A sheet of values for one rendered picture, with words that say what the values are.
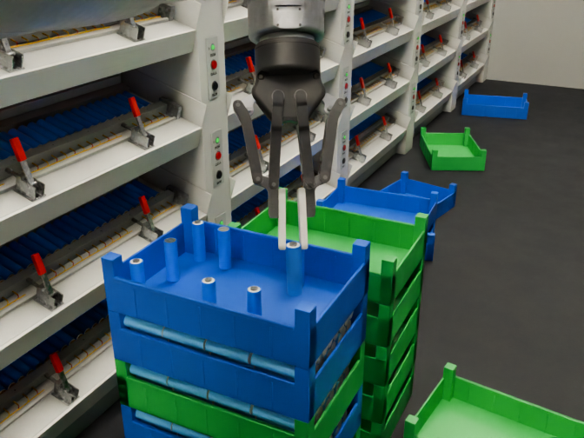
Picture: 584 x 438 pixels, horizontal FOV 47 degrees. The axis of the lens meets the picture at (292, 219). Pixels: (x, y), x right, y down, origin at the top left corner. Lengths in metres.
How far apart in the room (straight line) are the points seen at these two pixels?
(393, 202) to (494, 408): 0.81
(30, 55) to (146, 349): 0.46
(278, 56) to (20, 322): 0.61
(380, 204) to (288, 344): 1.26
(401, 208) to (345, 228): 0.74
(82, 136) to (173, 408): 0.50
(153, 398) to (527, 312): 1.04
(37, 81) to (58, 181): 0.17
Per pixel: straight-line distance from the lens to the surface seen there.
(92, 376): 1.31
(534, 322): 1.71
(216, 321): 0.83
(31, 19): 0.25
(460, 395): 1.41
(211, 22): 1.37
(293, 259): 0.76
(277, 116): 0.76
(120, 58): 1.17
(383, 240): 1.25
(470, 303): 1.74
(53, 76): 1.06
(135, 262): 0.91
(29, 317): 1.14
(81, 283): 1.21
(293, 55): 0.75
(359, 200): 2.03
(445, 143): 2.88
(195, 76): 1.35
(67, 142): 1.19
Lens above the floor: 0.89
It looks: 25 degrees down
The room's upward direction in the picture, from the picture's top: straight up
